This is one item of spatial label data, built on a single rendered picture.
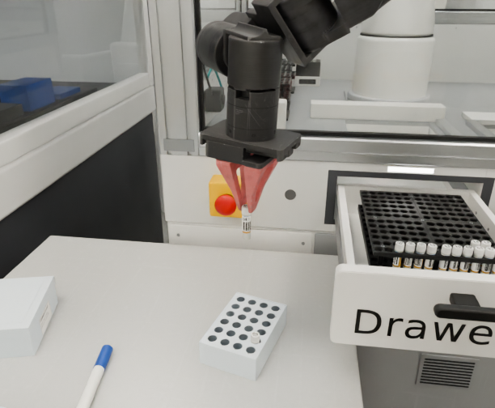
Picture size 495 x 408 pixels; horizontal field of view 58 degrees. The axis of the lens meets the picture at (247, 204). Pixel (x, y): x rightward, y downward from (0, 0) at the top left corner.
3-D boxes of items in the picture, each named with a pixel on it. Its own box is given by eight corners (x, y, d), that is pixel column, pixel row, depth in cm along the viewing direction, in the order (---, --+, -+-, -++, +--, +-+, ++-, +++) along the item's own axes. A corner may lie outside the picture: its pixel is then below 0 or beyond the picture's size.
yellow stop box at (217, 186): (246, 220, 85) (246, 184, 82) (208, 218, 86) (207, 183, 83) (249, 209, 89) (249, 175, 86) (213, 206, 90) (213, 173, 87)
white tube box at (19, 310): (35, 356, 64) (27, 327, 62) (-29, 361, 63) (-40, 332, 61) (59, 301, 75) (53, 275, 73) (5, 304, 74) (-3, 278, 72)
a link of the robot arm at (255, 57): (244, 31, 43) (295, 30, 45) (215, 22, 48) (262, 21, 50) (241, 103, 46) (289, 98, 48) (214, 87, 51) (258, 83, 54)
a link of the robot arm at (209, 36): (304, -41, 43) (341, 31, 49) (248, -42, 52) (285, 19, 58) (216, 48, 43) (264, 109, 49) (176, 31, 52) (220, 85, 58)
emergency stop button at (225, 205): (235, 218, 82) (235, 197, 80) (213, 216, 83) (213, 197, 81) (238, 210, 85) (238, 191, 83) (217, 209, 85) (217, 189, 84)
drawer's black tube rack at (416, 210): (497, 300, 63) (508, 261, 60) (368, 290, 65) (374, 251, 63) (453, 227, 83) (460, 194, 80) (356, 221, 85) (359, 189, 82)
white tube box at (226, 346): (255, 381, 60) (255, 359, 58) (200, 363, 63) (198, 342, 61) (285, 325, 70) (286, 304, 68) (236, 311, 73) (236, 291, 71)
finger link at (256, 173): (229, 191, 60) (231, 124, 56) (279, 204, 58) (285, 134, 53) (203, 213, 55) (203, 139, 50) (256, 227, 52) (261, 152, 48)
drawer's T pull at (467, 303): (505, 325, 49) (509, 314, 48) (433, 318, 50) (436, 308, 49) (493, 304, 52) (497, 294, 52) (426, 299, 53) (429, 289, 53)
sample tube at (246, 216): (248, 241, 57) (248, 209, 55) (239, 240, 57) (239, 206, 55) (252, 236, 58) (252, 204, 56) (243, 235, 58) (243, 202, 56)
